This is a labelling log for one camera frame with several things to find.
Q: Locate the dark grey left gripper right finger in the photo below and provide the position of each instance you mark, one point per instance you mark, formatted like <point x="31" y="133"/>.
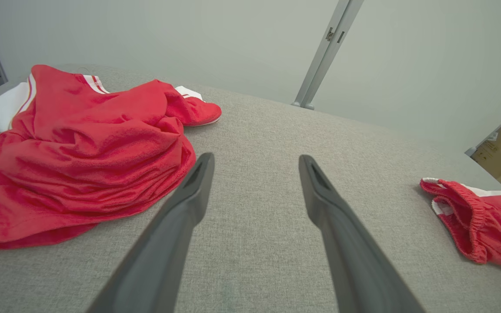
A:
<point x="350" y="252"/>

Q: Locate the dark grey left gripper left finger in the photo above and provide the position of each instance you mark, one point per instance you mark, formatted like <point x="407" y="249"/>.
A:
<point x="163" y="243"/>

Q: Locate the red Bulls 23 jersey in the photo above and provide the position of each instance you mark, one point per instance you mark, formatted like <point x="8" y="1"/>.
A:
<point x="81" y="165"/>

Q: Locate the red shorts with white trim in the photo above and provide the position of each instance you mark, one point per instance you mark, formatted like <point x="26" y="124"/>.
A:
<point x="494" y="226"/>

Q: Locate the grey partition post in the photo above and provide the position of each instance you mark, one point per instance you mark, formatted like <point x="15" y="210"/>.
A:
<point x="332" y="56"/>
<point x="320" y="56"/>

